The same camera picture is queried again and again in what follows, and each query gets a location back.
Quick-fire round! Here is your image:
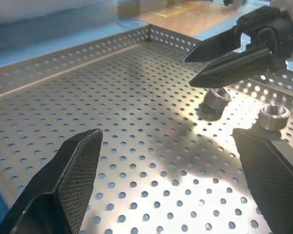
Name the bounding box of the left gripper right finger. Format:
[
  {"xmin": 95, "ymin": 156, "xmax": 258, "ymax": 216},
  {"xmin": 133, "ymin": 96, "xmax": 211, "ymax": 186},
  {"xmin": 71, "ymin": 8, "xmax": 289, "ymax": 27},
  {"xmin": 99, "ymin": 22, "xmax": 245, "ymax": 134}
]
[{"xmin": 231, "ymin": 127, "xmax": 293, "ymax": 234}]

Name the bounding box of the brown cardboard mat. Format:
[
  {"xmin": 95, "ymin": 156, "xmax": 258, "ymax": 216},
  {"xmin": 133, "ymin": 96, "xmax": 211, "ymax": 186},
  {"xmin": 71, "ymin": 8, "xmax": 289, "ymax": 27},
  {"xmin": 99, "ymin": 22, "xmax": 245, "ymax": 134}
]
[{"xmin": 105, "ymin": 0, "xmax": 242, "ymax": 41}]

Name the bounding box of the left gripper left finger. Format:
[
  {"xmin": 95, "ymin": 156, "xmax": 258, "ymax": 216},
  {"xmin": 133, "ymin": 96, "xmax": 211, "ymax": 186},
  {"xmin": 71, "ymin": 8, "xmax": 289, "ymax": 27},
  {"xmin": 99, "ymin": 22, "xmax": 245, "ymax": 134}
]
[{"xmin": 0, "ymin": 128, "xmax": 104, "ymax": 234}]

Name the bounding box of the perforated metal tray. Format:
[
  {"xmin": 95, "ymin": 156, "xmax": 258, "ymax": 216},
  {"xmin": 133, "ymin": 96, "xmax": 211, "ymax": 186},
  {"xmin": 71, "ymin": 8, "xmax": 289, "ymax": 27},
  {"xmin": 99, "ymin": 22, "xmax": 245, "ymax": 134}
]
[{"xmin": 0, "ymin": 24, "xmax": 293, "ymax": 234}]

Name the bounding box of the metal nut on tray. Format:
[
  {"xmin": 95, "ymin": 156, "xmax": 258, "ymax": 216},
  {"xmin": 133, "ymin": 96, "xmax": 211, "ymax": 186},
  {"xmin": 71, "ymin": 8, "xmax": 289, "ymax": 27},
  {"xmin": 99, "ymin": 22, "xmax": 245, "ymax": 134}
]
[{"xmin": 202, "ymin": 87, "xmax": 231, "ymax": 115}]

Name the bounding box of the steel ring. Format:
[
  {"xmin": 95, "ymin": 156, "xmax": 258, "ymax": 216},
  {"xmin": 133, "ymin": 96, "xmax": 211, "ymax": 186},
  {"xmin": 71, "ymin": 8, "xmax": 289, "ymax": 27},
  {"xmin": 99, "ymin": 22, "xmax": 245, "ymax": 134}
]
[{"xmin": 255, "ymin": 103, "xmax": 292, "ymax": 132}]

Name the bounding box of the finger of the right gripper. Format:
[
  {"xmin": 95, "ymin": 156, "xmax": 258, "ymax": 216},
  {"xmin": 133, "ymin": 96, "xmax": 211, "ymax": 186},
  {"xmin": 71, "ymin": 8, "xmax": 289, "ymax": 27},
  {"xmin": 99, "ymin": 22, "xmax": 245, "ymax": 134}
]
[
  {"xmin": 188, "ymin": 47, "xmax": 274, "ymax": 88},
  {"xmin": 184, "ymin": 26, "xmax": 244, "ymax": 63}
]

